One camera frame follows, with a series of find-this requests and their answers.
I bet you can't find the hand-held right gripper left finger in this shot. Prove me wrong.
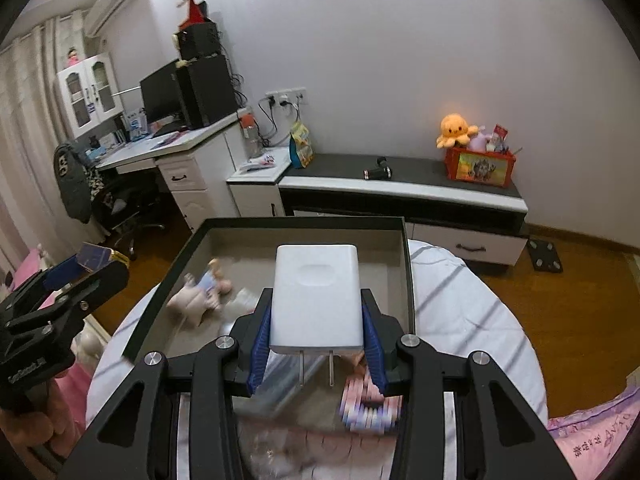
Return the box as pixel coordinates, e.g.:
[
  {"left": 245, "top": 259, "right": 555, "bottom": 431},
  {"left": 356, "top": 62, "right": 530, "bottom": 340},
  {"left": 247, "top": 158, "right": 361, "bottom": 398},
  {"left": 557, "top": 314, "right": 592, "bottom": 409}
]
[{"left": 60, "top": 287, "right": 274, "bottom": 480}]

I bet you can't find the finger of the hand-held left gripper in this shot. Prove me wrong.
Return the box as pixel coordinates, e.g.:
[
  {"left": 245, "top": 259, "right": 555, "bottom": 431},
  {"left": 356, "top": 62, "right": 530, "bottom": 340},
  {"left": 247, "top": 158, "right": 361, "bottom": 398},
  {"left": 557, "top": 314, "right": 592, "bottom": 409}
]
[
  {"left": 0, "top": 254, "right": 87, "bottom": 312},
  {"left": 20, "top": 259, "right": 132, "bottom": 334}
]

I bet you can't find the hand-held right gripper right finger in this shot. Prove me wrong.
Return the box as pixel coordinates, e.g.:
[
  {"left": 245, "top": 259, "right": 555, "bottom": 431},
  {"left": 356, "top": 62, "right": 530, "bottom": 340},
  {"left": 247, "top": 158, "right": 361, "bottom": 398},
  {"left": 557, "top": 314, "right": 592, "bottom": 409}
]
[{"left": 360, "top": 287, "right": 576, "bottom": 480}]

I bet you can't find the small blue and yellow box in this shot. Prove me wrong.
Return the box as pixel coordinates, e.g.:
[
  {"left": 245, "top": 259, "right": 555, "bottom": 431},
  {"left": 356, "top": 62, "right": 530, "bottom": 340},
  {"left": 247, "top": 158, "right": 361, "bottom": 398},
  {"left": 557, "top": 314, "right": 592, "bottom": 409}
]
[{"left": 79, "top": 242, "right": 132, "bottom": 274}]

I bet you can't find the pink brick block model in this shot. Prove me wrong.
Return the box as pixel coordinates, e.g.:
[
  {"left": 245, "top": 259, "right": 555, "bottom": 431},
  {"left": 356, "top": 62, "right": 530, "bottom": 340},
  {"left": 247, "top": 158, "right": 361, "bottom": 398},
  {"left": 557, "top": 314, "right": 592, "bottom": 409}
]
[{"left": 339, "top": 377, "right": 405, "bottom": 434}]

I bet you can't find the white plug adapter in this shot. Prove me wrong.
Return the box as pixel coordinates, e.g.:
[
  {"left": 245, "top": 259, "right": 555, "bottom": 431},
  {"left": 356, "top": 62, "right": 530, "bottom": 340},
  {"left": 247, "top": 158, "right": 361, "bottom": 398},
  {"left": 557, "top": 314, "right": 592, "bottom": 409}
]
[{"left": 269, "top": 244, "right": 365, "bottom": 389}]

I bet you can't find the beige doll with blue outfit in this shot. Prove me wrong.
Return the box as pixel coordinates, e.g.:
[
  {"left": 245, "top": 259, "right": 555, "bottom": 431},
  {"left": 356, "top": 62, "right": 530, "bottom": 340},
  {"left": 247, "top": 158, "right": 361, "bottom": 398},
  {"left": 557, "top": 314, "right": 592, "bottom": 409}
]
[{"left": 166, "top": 258, "right": 234, "bottom": 329}]

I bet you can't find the pink box with dark rim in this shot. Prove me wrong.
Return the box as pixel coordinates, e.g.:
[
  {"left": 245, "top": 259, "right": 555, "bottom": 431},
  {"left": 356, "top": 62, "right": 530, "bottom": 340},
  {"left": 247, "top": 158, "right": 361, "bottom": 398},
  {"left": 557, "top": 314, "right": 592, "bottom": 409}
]
[{"left": 122, "top": 216, "right": 417, "bottom": 436}]

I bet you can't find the person's left hand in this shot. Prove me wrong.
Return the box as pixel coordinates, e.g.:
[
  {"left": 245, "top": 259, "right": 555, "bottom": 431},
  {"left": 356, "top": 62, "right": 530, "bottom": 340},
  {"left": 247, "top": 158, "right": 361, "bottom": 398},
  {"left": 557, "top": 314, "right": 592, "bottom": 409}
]
[{"left": 0, "top": 406, "right": 57, "bottom": 462}]

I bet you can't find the cream bedpost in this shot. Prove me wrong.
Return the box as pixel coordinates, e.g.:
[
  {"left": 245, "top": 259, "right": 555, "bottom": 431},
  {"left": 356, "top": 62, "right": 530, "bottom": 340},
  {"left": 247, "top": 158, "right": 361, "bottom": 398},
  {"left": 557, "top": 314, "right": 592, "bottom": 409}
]
[{"left": 74, "top": 332, "right": 109, "bottom": 362}]

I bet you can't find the black office chair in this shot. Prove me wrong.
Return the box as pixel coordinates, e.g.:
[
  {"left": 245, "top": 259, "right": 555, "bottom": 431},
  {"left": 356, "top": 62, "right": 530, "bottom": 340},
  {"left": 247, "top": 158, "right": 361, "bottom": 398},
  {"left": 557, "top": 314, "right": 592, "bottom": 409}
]
[{"left": 92, "top": 177, "right": 167, "bottom": 261}]

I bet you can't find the grey patterned jacket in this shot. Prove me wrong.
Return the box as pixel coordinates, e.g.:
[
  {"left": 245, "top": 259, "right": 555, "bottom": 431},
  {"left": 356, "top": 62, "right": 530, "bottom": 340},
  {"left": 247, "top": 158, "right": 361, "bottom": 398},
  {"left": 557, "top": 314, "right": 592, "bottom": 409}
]
[{"left": 53, "top": 141, "right": 109, "bottom": 225}]

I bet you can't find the striped white tablecloth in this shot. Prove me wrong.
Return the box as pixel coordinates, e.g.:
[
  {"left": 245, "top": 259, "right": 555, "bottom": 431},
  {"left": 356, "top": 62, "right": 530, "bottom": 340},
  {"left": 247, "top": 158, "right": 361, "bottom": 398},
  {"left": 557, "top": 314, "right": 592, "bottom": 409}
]
[{"left": 85, "top": 237, "right": 549, "bottom": 480}]

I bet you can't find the cream curtain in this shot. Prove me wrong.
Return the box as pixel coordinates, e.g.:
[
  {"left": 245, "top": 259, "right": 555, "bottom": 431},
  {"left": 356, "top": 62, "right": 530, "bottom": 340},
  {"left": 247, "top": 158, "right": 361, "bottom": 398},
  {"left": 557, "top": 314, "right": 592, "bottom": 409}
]
[{"left": 0, "top": 15, "right": 101, "bottom": 271}]

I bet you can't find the white nightstand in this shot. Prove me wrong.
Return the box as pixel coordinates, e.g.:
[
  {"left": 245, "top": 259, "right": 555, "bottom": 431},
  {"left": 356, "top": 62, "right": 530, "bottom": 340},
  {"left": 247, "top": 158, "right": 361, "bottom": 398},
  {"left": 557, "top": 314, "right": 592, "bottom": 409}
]
[{"left": 226, "top": 147, "right": 292, "bottom": 220}]

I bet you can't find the white desk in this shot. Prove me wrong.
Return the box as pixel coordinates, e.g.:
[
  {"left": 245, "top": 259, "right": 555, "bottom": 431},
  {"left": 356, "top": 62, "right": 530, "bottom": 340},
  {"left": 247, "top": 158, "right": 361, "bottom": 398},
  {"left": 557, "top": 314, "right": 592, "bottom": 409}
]
[{"left": 95, "top": 107, "right": 251, "bottom": 234}]

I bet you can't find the blue and white carton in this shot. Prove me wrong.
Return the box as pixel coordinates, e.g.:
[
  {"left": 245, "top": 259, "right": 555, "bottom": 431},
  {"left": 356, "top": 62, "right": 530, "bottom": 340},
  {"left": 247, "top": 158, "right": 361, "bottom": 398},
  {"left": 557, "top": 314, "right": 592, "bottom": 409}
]
[{"left": 127, "top": 112, "right": 150, "bottom": 141}]

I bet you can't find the black-topped low cabinet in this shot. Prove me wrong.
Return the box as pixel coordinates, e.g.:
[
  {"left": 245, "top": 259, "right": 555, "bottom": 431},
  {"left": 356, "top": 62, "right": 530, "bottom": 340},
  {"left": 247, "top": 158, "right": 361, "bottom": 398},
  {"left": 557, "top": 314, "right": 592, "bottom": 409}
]
[{"left": 277, "top": 152, "right": 530, "bottom": 267}]

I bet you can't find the white glass-door cabinet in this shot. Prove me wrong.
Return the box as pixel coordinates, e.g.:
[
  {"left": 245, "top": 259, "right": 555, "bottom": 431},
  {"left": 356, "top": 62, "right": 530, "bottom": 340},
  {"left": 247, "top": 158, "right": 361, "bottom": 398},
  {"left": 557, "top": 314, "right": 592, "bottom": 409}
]
[{"left": 56, "top": 51, "right": 125, "bottom": 140}]

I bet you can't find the black massage gun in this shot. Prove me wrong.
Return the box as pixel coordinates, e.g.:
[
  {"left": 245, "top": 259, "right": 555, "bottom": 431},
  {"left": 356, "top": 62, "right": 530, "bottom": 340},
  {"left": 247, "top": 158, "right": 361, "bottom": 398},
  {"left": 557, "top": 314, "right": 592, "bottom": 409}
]
[{"left": 363, "top": 156, "right": 395, "bottom": 181}]

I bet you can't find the printed booklet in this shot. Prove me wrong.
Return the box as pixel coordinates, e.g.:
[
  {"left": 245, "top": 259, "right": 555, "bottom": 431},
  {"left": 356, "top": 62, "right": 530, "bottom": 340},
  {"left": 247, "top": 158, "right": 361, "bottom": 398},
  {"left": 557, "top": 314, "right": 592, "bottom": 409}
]
[{"left": 242, "top": 154, "right": 279, "bottom": 171}]

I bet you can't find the black floor scale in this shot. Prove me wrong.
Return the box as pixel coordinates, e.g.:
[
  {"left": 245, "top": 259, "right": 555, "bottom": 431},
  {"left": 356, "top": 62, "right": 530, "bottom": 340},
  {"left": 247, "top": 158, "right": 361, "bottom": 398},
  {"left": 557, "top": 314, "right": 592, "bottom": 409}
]
[{"left": 526, "top": 237, "right": 564, "bottom": 274}]

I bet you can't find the black monitor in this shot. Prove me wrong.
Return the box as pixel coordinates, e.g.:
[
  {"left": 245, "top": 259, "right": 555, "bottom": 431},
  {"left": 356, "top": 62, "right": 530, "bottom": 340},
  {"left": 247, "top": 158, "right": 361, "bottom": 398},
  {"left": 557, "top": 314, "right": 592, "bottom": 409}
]
[{"left": 139, "top": 59, "right": 184, "bottom": 124}]

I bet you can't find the water bottle with orange cap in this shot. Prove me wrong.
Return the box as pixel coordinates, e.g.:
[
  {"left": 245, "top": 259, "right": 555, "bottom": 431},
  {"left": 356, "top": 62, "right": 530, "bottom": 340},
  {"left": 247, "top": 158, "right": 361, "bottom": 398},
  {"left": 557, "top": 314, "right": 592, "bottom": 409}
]
[{"left": 239, "top": 113, "right": 263, "bottom": 159}]

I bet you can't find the colourful snack bag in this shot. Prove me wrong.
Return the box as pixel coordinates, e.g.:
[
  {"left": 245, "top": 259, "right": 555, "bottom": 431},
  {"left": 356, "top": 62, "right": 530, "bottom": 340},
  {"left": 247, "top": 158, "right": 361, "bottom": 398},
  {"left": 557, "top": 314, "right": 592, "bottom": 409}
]
[{"left": 289, "top": 121, "right": 316, "bottom": 170}]

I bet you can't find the red storage box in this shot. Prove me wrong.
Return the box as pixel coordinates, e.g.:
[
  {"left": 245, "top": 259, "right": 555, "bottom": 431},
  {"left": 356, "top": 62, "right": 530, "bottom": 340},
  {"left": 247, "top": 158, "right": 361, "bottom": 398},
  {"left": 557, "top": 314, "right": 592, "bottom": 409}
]
[{"left": 445, "top": 145, "right": 517, "bottom": 189}]

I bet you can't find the black computer tower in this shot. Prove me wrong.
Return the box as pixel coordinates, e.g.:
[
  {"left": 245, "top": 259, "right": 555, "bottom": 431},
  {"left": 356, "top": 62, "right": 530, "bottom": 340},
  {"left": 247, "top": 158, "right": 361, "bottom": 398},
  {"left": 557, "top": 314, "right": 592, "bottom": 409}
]
[{"left": 175, "top": 54, "right": 240, "bottom": 130}]

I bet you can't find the pink printed quilt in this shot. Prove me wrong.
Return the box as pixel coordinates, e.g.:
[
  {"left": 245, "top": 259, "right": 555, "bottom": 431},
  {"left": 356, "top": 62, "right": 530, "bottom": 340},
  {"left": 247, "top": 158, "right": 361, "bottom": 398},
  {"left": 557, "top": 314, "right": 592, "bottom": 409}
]
[{"left": 545, "top": 392, "right": 640, "bottom": 462}]

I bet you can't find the pink plush toy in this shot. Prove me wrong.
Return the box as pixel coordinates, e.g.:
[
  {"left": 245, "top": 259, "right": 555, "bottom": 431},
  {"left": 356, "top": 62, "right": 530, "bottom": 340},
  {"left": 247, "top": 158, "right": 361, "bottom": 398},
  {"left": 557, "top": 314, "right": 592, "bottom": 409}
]
[{"left": 467, "top": 125, "right": 494, "bottom": 152}]

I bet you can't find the orange octopus plush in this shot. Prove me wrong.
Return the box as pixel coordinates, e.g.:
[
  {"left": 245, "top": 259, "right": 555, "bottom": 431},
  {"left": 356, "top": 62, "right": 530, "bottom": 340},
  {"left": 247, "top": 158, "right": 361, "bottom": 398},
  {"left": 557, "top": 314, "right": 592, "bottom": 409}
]
[{"left": 436, "top": 112, "right": 480, "bottom": 150}]

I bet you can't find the black speaker box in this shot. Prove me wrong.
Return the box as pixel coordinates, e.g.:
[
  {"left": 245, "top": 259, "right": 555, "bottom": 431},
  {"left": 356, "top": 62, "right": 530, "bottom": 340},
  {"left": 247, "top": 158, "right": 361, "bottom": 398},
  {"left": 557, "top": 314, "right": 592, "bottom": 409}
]
[{"left": 177, "top": 20, "right": 223, "bottom": 61}]

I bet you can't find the white air conditioner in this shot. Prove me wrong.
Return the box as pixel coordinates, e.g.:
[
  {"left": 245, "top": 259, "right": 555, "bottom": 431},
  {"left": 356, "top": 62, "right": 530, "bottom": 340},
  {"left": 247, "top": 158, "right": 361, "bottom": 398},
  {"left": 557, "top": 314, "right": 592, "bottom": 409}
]
[{"left": 82, "top": 0, "right": 144, "bottom": 37}]

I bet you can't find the red paper ornament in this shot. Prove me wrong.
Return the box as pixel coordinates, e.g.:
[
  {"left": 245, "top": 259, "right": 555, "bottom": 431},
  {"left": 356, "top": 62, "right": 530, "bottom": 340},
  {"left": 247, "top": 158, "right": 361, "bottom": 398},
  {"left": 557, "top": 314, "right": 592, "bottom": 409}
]
[{"left": 176, "top": 0, "right": 213, "bottom": 29}]

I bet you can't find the black power cable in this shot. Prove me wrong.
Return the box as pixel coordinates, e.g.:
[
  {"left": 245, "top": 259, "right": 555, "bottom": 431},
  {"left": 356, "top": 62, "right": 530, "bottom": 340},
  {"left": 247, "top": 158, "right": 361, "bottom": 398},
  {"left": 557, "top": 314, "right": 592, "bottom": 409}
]
[{"left": 256, "top": 96, "right": 282, "bottom": 149}]

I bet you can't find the white wall outlet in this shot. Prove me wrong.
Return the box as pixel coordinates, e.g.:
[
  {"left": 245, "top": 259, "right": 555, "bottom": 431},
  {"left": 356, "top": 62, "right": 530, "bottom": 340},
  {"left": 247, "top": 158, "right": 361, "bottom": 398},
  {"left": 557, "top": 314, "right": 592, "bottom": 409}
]
[{"left": 265, "top": 88, "right": 307, "bottom": 107}]

